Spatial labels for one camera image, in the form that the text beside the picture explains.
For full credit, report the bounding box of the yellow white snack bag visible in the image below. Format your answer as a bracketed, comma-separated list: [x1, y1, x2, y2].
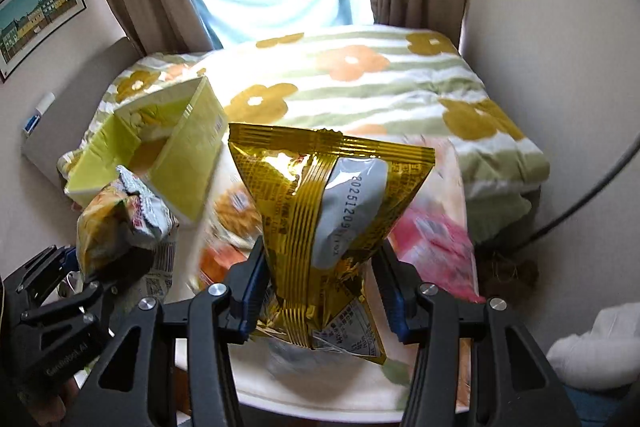
[76, 165, 177, 282]

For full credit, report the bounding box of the pink strawberry snack bag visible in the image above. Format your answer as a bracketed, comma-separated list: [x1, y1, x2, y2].
[388, 200, 484, 304]

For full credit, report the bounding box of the gold foil snack bag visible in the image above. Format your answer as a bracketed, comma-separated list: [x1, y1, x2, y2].
[228, 124, 436, 364]

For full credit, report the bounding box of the white cloth bundle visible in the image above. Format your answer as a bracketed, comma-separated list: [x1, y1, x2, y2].
[547, 303, 640, 391]

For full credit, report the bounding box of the orange cookie snack packet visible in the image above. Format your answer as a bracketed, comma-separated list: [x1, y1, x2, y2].
[194, 182, 262, 291]

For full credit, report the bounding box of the white blue bottle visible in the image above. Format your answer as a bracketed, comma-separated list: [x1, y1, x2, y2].
[23, 92, 55, 136]

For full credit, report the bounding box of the grey headboard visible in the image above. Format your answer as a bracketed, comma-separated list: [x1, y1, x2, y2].
[20, 37, 140, 191]

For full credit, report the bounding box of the yellow-green cardboard box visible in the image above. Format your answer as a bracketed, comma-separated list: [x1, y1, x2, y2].
[64, 76, 228, 225]

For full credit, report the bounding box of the floral striped quilt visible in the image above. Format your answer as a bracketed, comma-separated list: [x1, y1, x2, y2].
[58, 25, 550, 220]

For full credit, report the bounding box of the framed building picture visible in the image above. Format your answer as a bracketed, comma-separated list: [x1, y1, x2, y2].
[1, 0, 87, 82]

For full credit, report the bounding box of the black cable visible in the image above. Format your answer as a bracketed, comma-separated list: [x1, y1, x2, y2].
[514, 133, 640, 253]

